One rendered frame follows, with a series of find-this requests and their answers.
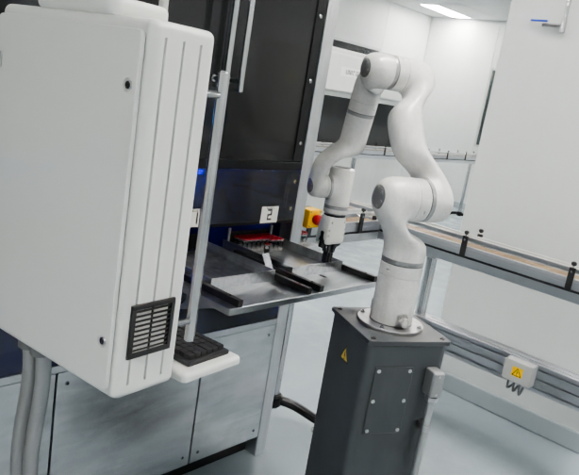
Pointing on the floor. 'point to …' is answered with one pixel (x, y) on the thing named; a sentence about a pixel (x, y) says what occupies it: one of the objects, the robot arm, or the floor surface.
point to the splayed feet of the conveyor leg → (293, 407)
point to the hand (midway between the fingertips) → (326, 257)
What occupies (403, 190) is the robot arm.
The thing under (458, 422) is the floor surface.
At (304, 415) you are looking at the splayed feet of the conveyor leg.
